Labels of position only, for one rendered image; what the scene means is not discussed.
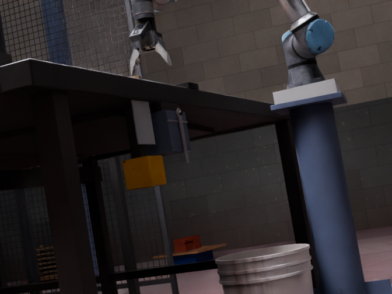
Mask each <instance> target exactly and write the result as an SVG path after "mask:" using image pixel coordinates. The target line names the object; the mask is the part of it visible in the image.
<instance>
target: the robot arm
mask: <svg viewBox="0 0 392 294"><path fill-rule="evenodd" d="M175 1H177V0H131V5H132V10H131V12H132V13H133V16H134V20H135V22H136V23H138V24H137V25H136V26H135V28H134V30H133V31H132V33H131V34H130V36H129V38H130V40H131V42H132V43H133V44H132V45H131V48H130V53H129V67H130V72H131V75H132V76H133V75H134V72H135V67H136V66H138V65H139V63H140V59H139V58H140V56H141V50H142V52H144V53H147V52H150V51H156V52H157V53H160V54H161V55H162V58H164V59H165V60H166V63H167V64H168V65H170V66H171V67H172V60H171V57H172V56H171V55H170V54H169V52H168V51H167V50H166V47H165V44H164V42H163V39H162V34H161V33H158V32H157V31H156V24H155V16H154V14H155V12H159V11H161V10H163V9H164V8H165V6H167V5H170V4H171V3H173V2H175ZM276 1H277V2H278V3H279V5H280V7H281V8H282V10H283V12H284V13H285V15H286V17H287V18H288V19H289V21H290V23H291V25H292V26H291V29H290V30H289V31H287V32H286V33H284V34H283V36H282V46H283V50H284V53H285V59H286V64H287V67H288V73H289V74H288V85H287V89H291V88H295V87H298V86H303V85H308V84H311V83H316V82H321V81H325V78H324V76H323V74H322V73H321V71H320V69H319V68H318V65H317V60H316V56H317V55H319V54H321V53H324V52H325V51H327V50H328V49H329V48H330V47H331V46H332V44H333V42H334V29H333V27H332V25H331V24H330V23H329V22H328V21H326V20H324V19H320V17H319V15H318V14H317V13H314V12H311V11H310V9H309V7H308V6H307V4H306V3H305V1H304V0H276ZM139 48H141V50H139Z"/></svg>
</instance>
